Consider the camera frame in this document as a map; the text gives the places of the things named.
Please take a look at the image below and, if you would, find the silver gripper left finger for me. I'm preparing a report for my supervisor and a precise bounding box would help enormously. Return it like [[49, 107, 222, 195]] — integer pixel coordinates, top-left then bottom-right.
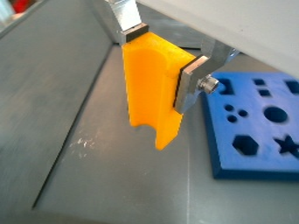
[[105, 0, 148, 45]]

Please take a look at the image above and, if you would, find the yellow arch block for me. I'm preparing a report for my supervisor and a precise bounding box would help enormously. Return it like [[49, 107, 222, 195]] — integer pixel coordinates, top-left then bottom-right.
[[121, 32, 194, 150]]

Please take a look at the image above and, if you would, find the blue foam shape board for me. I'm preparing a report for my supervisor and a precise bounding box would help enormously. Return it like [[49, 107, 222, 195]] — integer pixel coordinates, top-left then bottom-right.
[[201, 72, 299, 181]]

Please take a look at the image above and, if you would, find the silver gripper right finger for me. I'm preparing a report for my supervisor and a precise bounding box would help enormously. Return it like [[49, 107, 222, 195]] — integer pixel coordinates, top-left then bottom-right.
[[173, 37, 238, 114]]

